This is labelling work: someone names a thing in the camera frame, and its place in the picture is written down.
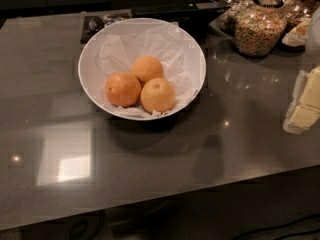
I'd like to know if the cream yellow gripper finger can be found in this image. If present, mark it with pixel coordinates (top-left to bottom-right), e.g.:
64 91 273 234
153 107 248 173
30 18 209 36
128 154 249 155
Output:
283 67 320 134

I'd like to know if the orange fruit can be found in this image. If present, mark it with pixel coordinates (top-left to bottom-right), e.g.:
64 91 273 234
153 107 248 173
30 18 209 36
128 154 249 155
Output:
130 56 164 85
140 78 176 113
105 72 141 107

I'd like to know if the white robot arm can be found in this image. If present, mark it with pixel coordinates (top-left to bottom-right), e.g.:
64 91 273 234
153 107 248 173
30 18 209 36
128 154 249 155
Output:
283 8 320 134

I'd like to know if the white round bowl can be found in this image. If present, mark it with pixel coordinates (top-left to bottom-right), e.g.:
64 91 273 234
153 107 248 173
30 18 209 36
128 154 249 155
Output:
77 17 207 122

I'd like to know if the dark plate with white food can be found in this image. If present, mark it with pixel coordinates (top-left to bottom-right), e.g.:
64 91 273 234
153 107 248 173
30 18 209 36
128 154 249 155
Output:
282 19 311 48

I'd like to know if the large glass cereal jar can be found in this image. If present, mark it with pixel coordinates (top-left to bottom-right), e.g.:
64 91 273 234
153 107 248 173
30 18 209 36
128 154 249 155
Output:
234 0 287 58

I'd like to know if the right glass cereal jar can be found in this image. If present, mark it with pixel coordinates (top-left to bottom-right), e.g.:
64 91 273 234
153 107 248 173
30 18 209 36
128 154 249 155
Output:
284 0 320 32

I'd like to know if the back left glass jar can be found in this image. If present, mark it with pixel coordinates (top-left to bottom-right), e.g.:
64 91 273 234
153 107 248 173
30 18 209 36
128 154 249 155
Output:
218 0 253 34

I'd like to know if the white crumpled paper liner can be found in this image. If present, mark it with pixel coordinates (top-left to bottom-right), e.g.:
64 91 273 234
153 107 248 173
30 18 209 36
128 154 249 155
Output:
96 22 206 120

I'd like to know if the black tray with controller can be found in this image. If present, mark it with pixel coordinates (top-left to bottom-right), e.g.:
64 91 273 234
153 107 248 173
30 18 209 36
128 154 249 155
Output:
80 13 131 44

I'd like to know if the black cable on floor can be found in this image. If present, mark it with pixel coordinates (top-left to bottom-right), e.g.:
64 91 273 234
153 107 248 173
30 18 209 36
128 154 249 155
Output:
233 213 320 240

